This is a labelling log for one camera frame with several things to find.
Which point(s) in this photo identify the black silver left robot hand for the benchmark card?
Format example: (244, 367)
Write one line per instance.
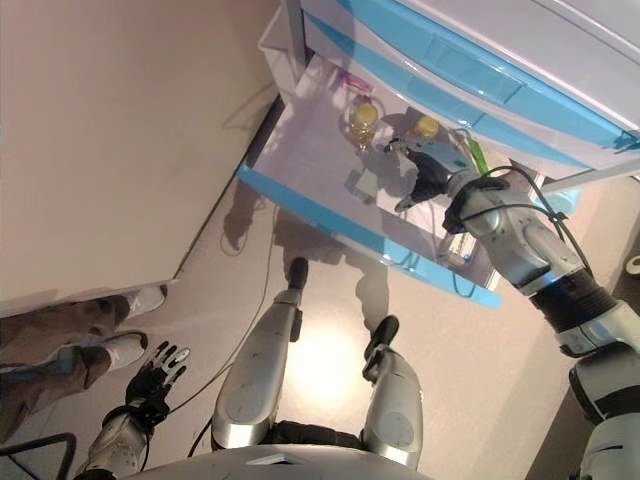
(147, 387)

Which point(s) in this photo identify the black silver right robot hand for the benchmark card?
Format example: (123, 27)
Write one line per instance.
(432, 172)

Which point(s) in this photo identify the blue front cart drawer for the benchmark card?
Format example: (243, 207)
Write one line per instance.
(310, 165)

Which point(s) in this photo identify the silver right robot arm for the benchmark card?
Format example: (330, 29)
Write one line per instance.
(525, 240)

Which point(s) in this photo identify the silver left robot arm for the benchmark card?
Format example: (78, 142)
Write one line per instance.
(117, 445)

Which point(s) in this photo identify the green white medicine box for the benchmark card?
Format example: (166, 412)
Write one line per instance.
(479, 155)

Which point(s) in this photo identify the blue white medicine box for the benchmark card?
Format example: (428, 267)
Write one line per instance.
(457, 247)

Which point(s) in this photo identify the yellow pill bottle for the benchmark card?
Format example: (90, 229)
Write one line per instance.
(426, 127)
(364, 117)

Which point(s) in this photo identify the silver left robot leg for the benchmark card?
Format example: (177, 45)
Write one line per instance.
(255, 370)

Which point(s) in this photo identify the silver robot leg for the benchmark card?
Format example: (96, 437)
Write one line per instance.
(255, 370)
(395, 400)

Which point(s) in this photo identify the pink transparent box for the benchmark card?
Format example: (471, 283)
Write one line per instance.
(355, 81)

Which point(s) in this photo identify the light blue plastic bin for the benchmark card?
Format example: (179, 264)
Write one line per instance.
(557, 201)

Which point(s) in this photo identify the grey robot torso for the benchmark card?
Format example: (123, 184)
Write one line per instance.
(280, 465)

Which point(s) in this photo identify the white blue medical cart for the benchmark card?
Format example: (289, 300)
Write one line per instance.
(500, 30)

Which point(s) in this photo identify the bed caster wheel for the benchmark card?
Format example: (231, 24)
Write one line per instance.
(634, 265)

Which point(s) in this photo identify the silver right robot leg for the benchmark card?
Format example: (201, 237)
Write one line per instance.
(395, 400)

